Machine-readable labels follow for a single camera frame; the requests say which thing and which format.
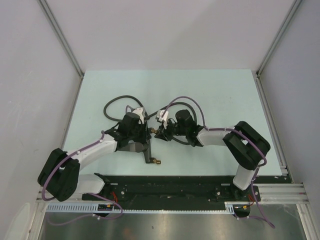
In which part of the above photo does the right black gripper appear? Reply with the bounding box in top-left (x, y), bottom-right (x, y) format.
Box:
top-left (154, 117), bottom-right (188, 141)

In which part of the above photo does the dark grey flexible hose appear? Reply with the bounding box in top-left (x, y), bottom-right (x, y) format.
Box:
top-left (103, 94), bottom-right (198, 146)

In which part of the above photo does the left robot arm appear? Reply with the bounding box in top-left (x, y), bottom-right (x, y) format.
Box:
top-left (37, 107), bottom-right (151, 202)

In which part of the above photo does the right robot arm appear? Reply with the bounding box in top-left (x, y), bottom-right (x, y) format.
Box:
top-left (155, 109), bottom-right (271, 201)

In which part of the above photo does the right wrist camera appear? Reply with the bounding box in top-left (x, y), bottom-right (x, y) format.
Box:
top-left (155, 109), bottom-right (169, 124)

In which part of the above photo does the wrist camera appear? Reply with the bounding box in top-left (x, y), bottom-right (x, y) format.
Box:
top-left (155, 109), bottom-right (169, 124)
top-left (132, 107), bottom-right (146, 124)

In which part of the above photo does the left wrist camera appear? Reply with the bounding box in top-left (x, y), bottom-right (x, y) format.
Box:
top-left (132, 107), bottom-right (146, 124)

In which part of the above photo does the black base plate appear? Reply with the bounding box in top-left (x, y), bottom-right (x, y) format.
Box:
top-left (82, 174), bottom-right (292, 211)

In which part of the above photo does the slotted cable duct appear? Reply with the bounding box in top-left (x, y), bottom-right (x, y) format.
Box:
top-left (46, 201), bottom-right (251, 215)

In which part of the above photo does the aluminium frame rail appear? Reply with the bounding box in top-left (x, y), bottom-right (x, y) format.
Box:
top-left (256, 183), bottom-right (309, 204)

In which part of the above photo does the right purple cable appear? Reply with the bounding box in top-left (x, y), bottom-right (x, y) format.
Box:
top-left (159, 96), bottom-right (276, 229)

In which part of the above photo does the left aluminium corner post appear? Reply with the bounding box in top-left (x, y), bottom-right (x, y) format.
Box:
top-left (37, 0), bottom-right (85, 80)

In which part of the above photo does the aluminium corner post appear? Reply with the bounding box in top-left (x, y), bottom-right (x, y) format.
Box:
top-left (255, 0), bottom-right (305, 78)
top-left (37, 0), bottom-right (85, 80)

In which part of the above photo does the right aluminium corner post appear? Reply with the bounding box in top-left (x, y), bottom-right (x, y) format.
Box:
top-left (255, 0), bottom-right (305, 78)

